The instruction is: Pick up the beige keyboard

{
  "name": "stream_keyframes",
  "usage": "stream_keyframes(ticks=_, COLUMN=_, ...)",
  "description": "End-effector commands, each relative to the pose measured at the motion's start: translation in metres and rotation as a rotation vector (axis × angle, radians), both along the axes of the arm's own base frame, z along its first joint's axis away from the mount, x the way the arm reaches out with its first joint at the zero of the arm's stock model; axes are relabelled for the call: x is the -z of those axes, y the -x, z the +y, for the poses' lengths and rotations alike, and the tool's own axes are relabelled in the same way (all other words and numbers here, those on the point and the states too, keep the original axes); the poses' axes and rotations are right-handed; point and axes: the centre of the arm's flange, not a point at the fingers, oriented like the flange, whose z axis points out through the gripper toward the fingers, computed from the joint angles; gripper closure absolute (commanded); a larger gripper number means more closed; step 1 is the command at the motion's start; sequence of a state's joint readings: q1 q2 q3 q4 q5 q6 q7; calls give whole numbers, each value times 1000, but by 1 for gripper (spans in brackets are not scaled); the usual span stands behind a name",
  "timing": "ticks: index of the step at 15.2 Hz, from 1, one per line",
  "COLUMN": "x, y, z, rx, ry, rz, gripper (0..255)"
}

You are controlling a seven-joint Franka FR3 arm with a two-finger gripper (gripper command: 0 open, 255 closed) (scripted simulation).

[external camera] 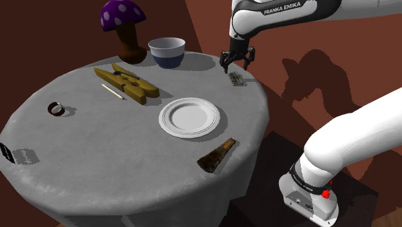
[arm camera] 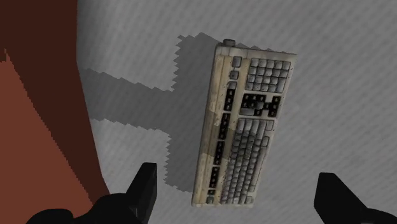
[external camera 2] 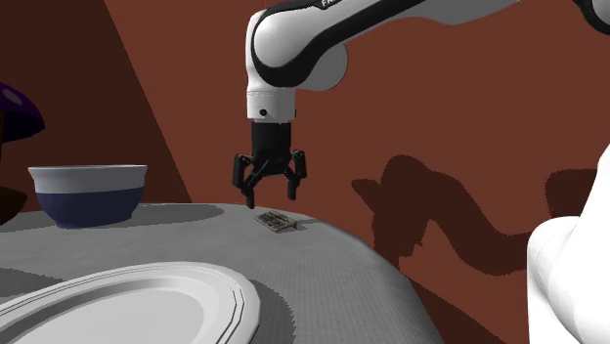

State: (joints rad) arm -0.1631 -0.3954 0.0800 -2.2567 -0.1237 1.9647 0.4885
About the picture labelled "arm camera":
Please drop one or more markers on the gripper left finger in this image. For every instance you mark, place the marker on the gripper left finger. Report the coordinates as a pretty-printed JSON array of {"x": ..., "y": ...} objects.
[{"x": 139, "y": 198}]

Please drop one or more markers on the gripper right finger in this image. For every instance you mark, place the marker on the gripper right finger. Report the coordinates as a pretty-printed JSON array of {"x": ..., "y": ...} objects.
[{"x": 338, "y": 201}]

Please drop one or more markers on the beige computer keyboard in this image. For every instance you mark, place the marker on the beige computer keyboard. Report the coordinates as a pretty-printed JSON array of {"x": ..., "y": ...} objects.
[{"x": 245, "y": 127}]

